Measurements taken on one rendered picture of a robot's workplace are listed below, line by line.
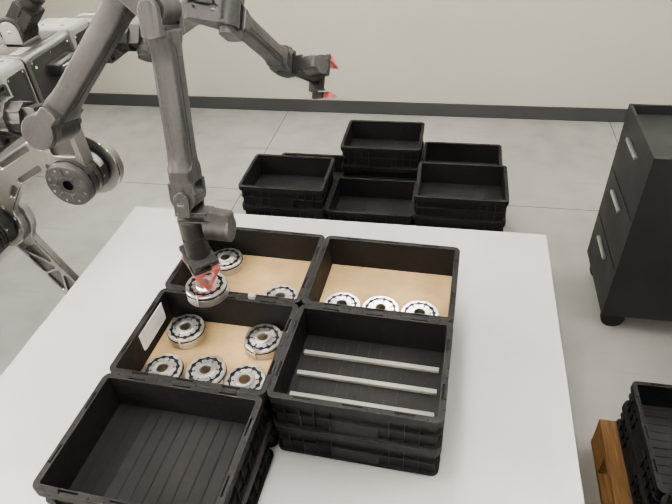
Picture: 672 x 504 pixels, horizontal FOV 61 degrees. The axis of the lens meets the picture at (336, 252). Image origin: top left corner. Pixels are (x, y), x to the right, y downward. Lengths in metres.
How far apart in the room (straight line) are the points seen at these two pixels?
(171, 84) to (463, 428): 1.07
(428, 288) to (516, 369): 0.33
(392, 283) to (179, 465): 0.77
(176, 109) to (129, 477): 0.80
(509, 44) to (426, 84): 0.63
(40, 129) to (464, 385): 1.21
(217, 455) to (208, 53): 3.74
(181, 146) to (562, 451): 1.14
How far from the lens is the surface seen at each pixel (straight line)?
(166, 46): 1.23
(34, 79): 1.63
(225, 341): 1.60
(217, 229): 1.29
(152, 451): 1.44
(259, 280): 1.75
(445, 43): 4.31
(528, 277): 1.97
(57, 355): 1.94
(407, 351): 1.52
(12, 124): 1.46
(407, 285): 1.70
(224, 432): 1.42
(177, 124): 1.25
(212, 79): 4.81
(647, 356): 2.84
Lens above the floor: 1.98
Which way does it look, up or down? 39 degrees down
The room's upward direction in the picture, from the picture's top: 4 degrees counter-clockwise
